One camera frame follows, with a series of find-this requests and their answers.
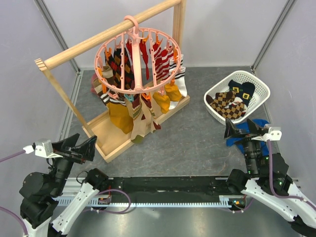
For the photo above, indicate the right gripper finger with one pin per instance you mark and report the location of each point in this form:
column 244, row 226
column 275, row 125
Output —
column 254, row 129
column 231, row 130

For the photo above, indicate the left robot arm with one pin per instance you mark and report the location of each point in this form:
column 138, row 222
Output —
column 40, row 190

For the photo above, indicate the socks pile in basket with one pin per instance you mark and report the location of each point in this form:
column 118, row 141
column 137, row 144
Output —
column 234, row 103

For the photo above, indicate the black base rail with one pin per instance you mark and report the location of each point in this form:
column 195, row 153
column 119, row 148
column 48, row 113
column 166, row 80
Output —
column 168, row 191

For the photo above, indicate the white striped-cuff sock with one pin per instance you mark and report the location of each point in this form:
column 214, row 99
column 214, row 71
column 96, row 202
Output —
column 179, row 79

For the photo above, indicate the black argyle sock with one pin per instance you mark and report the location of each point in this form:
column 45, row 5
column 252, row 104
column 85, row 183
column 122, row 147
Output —
column 128, row 73
column 113, row 62

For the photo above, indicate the white plastic basket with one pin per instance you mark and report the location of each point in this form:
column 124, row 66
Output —
column 260, row 95

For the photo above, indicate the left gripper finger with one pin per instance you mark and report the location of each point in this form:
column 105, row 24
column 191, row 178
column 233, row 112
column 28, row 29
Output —
column 85, row 151
column 66, row 143

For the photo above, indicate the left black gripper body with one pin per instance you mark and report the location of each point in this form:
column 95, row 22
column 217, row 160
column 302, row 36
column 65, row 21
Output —
column 62, row 166

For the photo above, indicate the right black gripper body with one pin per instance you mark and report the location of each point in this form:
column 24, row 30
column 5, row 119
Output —
column 252, row 147

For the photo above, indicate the mustard yellow sock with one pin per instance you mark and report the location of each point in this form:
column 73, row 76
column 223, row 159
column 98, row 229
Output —
column 169, row 100
column 119, row 116

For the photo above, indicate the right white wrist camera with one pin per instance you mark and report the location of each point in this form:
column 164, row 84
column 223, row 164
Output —
column 272, row 134

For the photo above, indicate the maroon cuff striped sock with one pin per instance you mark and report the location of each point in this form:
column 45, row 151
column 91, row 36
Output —
column 146, row 98

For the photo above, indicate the pink round clip hanger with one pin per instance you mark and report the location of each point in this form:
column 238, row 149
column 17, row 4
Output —
column 135, row 33

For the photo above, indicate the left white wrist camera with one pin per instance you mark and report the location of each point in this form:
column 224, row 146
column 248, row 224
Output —
column 43, row 148

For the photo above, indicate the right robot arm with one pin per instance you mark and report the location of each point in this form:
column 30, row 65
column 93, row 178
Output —
column 266, row 179

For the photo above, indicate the beige brown sock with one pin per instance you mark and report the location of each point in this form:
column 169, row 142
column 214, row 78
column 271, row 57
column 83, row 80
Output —
column 102, row 90

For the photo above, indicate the teal clothespin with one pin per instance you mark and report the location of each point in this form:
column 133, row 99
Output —
column 129, row 97

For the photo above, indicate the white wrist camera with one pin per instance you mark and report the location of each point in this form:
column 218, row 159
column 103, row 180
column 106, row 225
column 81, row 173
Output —
column 43, row 148
column 272, row 134

